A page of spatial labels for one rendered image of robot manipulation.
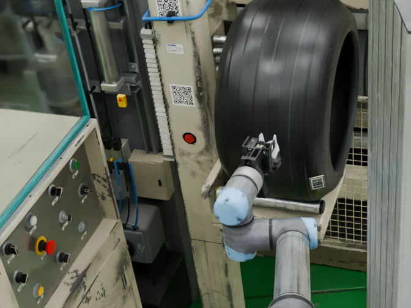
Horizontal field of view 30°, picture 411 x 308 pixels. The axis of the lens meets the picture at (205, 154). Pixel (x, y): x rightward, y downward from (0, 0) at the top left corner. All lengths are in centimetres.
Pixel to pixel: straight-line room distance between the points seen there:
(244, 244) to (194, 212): 82
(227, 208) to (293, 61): 48
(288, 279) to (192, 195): 102
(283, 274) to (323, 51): 68
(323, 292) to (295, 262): 168
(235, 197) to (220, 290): 115
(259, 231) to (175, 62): 68
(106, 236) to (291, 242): 80
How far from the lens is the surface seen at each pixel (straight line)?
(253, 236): 179
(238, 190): 174
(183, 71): 227
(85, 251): 232
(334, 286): 335
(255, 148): 187
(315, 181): 211
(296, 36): 205
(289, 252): 168
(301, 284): 158
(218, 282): 281
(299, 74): 200
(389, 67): 97
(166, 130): 244
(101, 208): 239
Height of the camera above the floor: 242
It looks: 36 degrees down
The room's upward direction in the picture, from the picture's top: 8 degrees counter-clockwise
